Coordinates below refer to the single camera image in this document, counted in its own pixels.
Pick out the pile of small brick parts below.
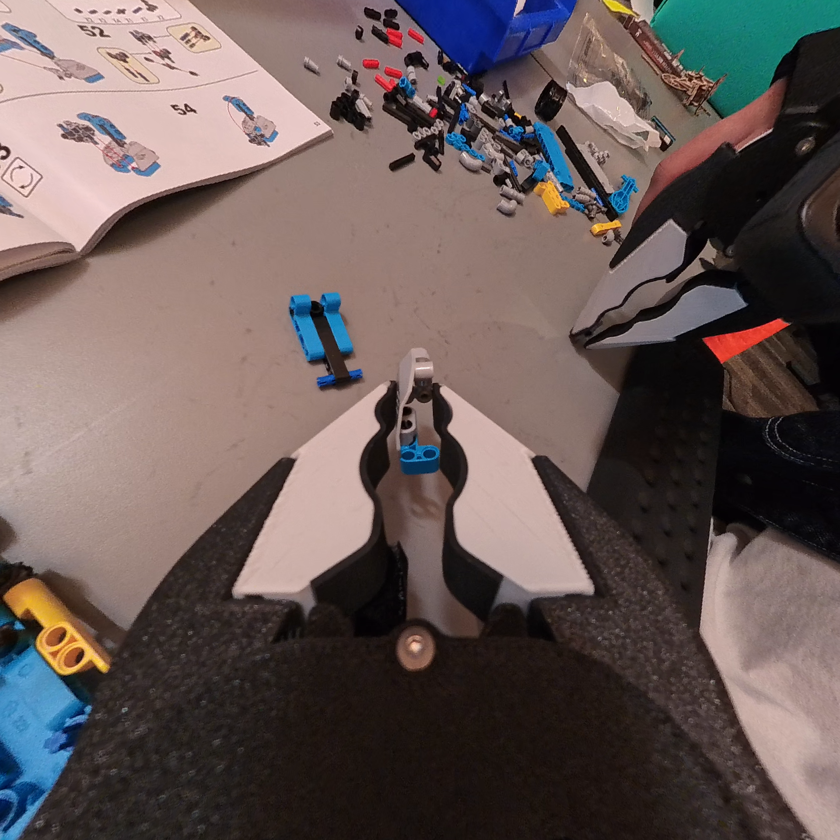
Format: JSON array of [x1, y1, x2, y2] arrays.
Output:
[[302, 7, 641, 247]]

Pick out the blue beams black axle assembly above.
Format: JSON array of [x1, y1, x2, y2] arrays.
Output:
[[289, 292, 363, 389]]

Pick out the grey desk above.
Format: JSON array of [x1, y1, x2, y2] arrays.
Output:
[[0, 0, 664, 631]]

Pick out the teal container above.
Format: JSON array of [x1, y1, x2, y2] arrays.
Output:
[[646, 0, 840, 119]]

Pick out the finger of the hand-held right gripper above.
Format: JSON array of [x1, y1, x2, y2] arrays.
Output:
[[568, 218, 713, 347], [583, 272, 750, 350]]

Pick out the dark denim jeans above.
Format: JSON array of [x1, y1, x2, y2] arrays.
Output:
[[712, 410, 840, 562]]

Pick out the wooden model kit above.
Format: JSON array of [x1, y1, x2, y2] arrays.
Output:
[[617, 13, 731, 120]]

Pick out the black rubber tire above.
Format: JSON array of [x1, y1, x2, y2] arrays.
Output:
[[535, 79, 569, 123]]

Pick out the blue grey brick assembly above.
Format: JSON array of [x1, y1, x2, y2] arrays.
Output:
[[394, 348, 442, 475]]

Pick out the blue yellow brick vehicle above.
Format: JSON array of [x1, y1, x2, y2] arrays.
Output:
[[0, 558, 112, 840]]

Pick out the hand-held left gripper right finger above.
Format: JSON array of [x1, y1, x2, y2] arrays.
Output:
[[434, 382, 597, 621]]

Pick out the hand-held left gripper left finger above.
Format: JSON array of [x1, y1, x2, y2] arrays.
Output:
[[231, 382, 396, 603]]

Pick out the blue plastic bin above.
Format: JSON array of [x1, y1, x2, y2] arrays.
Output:
[[394, 0, 578, 76]]

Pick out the clear plastic bag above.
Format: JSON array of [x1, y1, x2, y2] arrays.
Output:
[[566, 13, 664, 153]]

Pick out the open instruction booklet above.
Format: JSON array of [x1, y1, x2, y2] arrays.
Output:
[[0, 0, 334, 282]]

